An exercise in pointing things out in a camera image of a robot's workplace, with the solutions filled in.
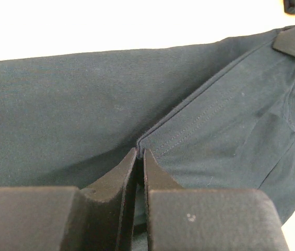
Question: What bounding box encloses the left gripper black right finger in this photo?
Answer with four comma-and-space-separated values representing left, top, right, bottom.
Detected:
144, 150, 289, 251

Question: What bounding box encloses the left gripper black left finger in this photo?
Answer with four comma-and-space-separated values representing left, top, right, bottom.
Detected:
0, 149, 137, 250

